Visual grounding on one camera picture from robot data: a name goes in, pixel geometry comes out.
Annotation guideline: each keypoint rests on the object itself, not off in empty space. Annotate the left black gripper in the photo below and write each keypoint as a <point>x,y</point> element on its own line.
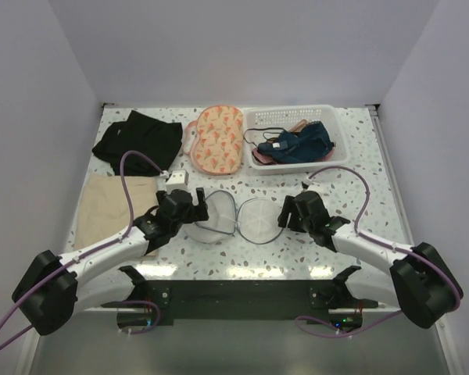
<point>197,207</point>

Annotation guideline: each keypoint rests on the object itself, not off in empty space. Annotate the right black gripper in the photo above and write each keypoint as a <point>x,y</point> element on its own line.
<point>287,208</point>

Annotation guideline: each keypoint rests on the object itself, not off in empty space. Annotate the round white mesh laundry bag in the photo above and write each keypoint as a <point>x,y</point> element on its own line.
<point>255,220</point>

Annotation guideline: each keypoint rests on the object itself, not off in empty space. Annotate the tulip print mesh laundry bag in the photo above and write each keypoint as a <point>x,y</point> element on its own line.
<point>214,141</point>

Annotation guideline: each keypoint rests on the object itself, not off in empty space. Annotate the black garment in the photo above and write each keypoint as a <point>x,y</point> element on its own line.
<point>158,140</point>

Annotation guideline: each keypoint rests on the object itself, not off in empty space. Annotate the navy blue lace bra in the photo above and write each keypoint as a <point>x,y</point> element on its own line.
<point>313,144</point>

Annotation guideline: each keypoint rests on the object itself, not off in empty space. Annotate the white plastic basket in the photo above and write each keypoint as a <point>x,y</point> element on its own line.
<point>286,117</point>

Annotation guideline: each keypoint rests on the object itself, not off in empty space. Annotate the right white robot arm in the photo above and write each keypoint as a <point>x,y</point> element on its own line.
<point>415,279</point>

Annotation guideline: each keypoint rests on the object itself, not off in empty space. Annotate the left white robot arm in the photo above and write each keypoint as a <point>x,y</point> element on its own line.
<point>51,287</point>

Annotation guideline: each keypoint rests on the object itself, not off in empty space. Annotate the pink beige bra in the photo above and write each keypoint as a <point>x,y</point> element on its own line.
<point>299,126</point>

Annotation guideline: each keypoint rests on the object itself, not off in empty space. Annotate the beige folded garment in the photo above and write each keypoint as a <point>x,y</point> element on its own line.
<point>103,209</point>

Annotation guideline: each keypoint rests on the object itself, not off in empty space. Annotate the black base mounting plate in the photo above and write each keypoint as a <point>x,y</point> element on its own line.
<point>161,302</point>

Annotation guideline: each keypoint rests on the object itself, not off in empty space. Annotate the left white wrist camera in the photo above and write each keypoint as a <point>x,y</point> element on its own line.
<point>175,180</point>

